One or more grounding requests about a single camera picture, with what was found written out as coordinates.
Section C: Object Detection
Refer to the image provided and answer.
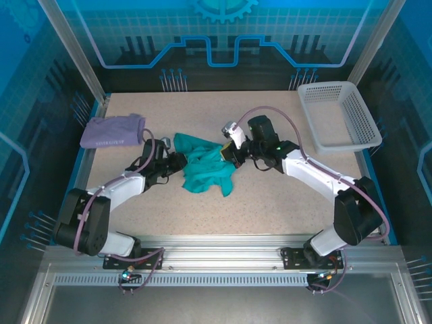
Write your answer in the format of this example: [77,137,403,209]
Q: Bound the teal t-shirt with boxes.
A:
[173,132,237,198]

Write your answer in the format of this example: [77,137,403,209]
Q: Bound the folded purple t-shirt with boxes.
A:
[80,113,146,149]

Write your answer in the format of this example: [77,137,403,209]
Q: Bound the white perforated plastic basket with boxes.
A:
[296,80,384,155]

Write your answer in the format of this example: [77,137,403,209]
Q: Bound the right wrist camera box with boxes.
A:
[221,120,246,150]

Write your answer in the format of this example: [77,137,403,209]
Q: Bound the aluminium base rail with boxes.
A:
[43,234,404,273]

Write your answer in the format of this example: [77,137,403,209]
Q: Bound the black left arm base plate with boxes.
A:
[103,248,165,271]

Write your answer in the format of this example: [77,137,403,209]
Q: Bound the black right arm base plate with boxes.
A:
[280,248,344,271]

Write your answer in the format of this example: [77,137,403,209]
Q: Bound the slotted grey cable duct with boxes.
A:
[53,272,310,288]

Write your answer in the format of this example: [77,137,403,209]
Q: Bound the aluminium frame post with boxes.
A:
[346,0,408,85]
[36,0,111,104]

